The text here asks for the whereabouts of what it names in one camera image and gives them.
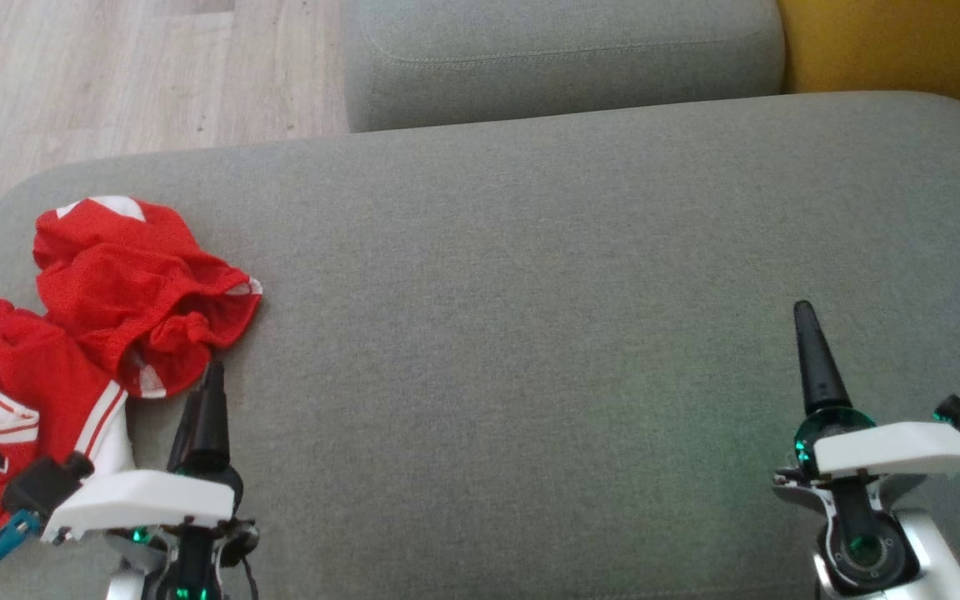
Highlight red mesh shorts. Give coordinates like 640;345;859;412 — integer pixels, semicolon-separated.
32;195;264;400

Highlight yellow cushion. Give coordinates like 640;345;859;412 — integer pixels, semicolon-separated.
777;0;960;134

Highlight red Bulls 23 jersey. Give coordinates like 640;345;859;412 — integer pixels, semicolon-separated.
0;287;136;545

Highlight grey sofa back cushion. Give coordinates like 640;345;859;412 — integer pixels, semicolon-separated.
343;0;787;134

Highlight black cable blue plug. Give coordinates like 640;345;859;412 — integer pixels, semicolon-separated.
0;508;44;600

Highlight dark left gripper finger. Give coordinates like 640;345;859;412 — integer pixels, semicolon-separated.
188;360;232;464
167;392;198;468

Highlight grey sofa seat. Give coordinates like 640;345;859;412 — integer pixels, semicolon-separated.
0;90;960;600

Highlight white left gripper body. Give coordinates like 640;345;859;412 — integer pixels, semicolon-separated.
41;454;244;544

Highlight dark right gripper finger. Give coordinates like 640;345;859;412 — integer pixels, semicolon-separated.
792;300;854;416

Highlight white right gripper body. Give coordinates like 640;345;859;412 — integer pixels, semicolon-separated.
792;406;960;481

